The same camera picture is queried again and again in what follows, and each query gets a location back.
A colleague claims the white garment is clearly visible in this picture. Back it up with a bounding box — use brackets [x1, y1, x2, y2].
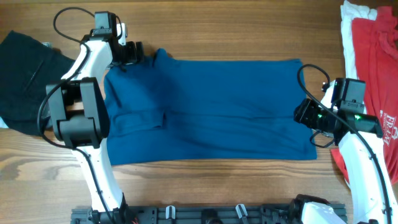
[340, 0, 379, 114]

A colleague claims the left black cable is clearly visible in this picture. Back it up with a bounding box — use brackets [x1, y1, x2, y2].
[36, 6, 118, 224]

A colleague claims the black folded garment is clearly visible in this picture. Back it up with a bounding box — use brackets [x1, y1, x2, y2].
[1, 30, 75, 136]

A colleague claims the black cable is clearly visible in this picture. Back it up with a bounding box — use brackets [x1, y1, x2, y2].
[36, 6, 118, 224]
[297, 63, 392, 224]

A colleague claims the blue t-shirt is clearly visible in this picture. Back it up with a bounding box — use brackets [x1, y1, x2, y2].
[104, 49, 317, 166]

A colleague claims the red t-shirt with print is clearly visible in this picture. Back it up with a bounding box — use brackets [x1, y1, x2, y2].
[330, 6, 398, 187]

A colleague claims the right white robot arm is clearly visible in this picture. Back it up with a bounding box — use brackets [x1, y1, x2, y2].
[294, 98, 397, 223]

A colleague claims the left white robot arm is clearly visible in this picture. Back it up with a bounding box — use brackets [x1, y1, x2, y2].
[42, 27, 140, 223]

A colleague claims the right black cable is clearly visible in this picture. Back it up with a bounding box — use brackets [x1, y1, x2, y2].
[297, 63, 392, 224]

